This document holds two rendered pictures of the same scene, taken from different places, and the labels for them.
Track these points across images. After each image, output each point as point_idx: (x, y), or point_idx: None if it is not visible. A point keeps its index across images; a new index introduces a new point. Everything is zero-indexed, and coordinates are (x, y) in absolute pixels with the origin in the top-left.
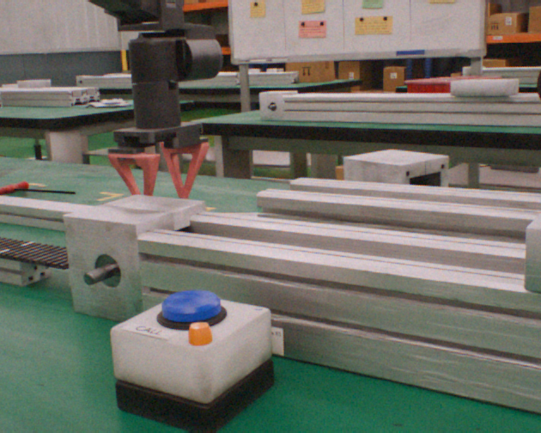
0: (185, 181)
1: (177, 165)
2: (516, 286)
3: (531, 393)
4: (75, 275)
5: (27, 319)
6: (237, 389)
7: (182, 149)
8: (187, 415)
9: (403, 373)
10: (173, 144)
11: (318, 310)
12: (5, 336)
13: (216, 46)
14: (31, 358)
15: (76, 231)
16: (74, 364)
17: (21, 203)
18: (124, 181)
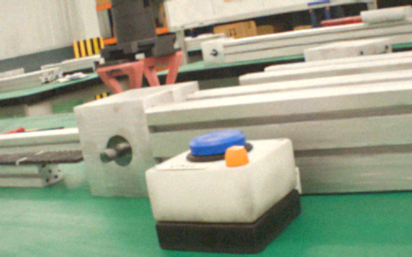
0: None
1: (155, 76)
2: None
3: None
4: (89, 161)
5: (54, 205)
6: (274, 211)
7: (159, 61)
8: (233, 237)
9: None
10: (153, 53)
11: (330, 141)
12: (40, 217)
13: None
14: (67, 228)
15: (87, 119)
16: (107, 228)
17: (24, 135)
18: (112, 92)
